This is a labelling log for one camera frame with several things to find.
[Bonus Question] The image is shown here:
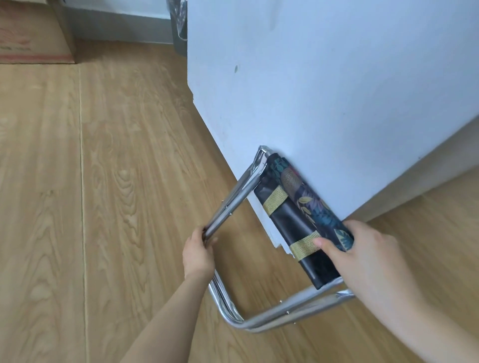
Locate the person's left forearm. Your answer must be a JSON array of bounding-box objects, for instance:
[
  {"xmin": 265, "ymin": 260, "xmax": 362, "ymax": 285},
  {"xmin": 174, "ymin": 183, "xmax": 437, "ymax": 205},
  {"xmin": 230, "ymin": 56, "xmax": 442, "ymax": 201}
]
[{"xmin": 119, "ymin": 269, "xmax": 215, "ymax": 363}]

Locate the person's right forearm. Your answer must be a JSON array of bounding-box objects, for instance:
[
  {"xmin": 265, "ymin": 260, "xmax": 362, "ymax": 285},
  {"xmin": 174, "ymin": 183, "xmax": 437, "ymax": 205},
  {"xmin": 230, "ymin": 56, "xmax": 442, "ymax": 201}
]
[{"xmin": 368, "ymin": 295, "xmax": 479, "ymax": 363}]

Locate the person's left hand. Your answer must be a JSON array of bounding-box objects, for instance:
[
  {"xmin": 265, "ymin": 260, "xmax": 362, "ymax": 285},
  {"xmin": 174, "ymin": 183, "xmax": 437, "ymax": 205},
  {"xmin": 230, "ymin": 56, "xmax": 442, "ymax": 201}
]
[{"xmin": 182, "ymin": 226, "xmax": 219, "ymax": 279}]

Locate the folding stool with floral fabric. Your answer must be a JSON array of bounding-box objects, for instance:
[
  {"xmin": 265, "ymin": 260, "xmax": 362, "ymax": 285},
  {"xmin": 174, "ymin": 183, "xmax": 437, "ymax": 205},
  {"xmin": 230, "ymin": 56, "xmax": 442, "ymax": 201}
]
[{"xmin": 202, "ymin": 146, "xmax": 356, "ymax": 333}]

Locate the grey bin with plastic liner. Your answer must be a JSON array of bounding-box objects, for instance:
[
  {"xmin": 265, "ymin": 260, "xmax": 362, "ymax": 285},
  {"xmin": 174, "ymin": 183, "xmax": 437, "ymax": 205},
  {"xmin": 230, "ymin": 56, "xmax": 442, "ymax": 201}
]
[{"xmin": 166, "ymin": 0, "xmax": 188, "ymax": 57}]

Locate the person's right hand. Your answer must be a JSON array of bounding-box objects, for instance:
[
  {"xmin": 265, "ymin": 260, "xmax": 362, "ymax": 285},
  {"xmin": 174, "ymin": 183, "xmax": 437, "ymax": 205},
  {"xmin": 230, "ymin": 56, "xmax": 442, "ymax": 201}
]
[{"xmin": 312, "ymin": 219, "xmax": 425, "ymax": 322}]

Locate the brown cardboard box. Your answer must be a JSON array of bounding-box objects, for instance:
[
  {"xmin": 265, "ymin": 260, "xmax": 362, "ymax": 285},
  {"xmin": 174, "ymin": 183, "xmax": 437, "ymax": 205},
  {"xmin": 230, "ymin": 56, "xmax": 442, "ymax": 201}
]
[{"xmin": 0, "ymin": 0, "xmax": 77, "ymax": 65}]

